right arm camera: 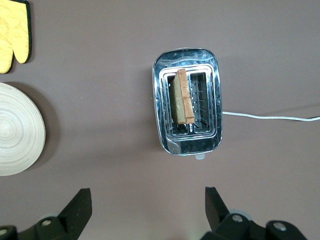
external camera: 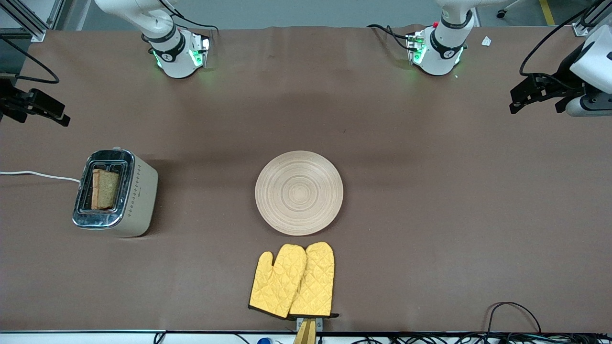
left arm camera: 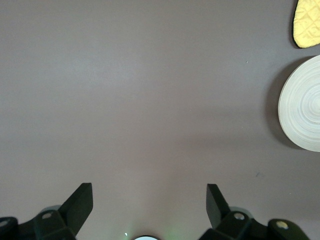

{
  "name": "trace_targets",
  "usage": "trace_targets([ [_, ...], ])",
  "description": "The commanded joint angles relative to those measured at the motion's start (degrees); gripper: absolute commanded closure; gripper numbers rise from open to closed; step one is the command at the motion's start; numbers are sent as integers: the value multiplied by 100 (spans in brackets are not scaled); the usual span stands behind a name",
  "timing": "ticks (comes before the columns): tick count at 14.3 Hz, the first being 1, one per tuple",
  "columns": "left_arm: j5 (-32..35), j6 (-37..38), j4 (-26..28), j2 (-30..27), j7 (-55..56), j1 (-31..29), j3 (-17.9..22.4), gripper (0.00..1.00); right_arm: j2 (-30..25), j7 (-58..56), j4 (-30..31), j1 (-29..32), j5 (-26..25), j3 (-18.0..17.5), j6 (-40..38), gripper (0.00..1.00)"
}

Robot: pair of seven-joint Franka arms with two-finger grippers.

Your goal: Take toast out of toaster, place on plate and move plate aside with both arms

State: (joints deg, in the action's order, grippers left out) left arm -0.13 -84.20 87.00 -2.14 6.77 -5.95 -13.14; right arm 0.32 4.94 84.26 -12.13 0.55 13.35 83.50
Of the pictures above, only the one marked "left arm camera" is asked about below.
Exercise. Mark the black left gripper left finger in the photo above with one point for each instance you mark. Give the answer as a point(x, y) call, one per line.
point(72, 212)

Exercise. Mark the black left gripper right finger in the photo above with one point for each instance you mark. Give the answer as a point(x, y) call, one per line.
point(217, 212)

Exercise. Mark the round light wooden plate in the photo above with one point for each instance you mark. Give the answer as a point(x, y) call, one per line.
point(305, 105)

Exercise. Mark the yellow quilted oven mitt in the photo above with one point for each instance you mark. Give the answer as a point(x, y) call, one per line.
point(308, 22)

